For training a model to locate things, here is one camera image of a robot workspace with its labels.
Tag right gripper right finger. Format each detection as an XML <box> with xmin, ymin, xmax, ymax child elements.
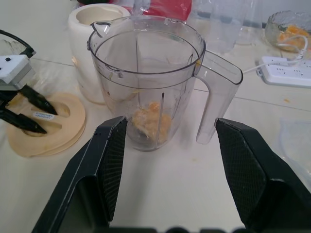
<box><xmin>215</xmin><ymin>117</ymin><xmax>311</xmax><ymax>231</ymax></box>

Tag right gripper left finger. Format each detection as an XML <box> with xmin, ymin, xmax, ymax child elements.
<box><xmin>33</xmin><ymin>116</ymin><xmax>128</xmax><ymax>233</ymax></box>

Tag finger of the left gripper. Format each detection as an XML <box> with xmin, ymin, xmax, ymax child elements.
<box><xmin>0</xmin><ymin>106</ymin><xmax>47</xmax><ymax>134</ymax></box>
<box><xmin>18</xmin><ymin>84</ymin><xmax>58</xmax><ymax>116</ymax></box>

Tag peeled orange fruit pieces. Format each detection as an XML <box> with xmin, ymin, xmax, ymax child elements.
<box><xmin>132</xmin><ymin>101</ymin><xmax>172</xmax><ymax>144</ymax></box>

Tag clear bag with fruit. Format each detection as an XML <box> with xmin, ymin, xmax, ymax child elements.
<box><xmin>264</xmin><ymin>10</ymin><xmax>311</xmax><ymax>53</ymax></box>

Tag cream blender lid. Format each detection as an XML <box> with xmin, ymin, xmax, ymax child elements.
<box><xmin>6</xmin><ymin>92</ymin><xmax>87</xmax><ymax>158</ymax></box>

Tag cream blender motor base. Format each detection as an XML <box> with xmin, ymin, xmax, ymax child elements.
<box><xmin>67</xmin><ymin>3</ymin><xmax>133</xmax><ymax>105</ymax></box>

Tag white power strip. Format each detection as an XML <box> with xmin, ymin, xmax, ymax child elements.
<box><xmin>255</xmin><ymin>56</ymin><xmax>311</xmax><ymax>88</ymax></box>

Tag clear plastic blender jug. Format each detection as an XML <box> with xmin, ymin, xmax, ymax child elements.
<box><xmin>86</xmin><ymin>15</ymin><xmax>243</xmax><ymax>152</ymax></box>

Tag red packet in clear bag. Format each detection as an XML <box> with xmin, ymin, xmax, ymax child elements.
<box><xmin>143</xmin><ymin>0</ymin><xmax>192</xmax><ymax>21</ymax></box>

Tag clear crumpled plastic bag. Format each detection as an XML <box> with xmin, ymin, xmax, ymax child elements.
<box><xmin>193</xmin><ymin>0</ymin><xmax>264</xmax><ymax>54</ymax></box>

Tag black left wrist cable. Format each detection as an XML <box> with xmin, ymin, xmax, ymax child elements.
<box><xmin>0</xmin><ymin>29</ymin><xmax>37</xmax><ymax>59</ymax></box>

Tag white power strip cord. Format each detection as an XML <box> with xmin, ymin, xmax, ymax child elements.
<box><xmin>242</xmin><ymin>63</ymin><xmax>263</xmax><ymax>73</ymax></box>

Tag white plugged charger cable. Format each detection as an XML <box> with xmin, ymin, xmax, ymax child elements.
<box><xmin>278</xmin><ymin>34</ymin><xmax>310</xmax><ymax>65</ymax></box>

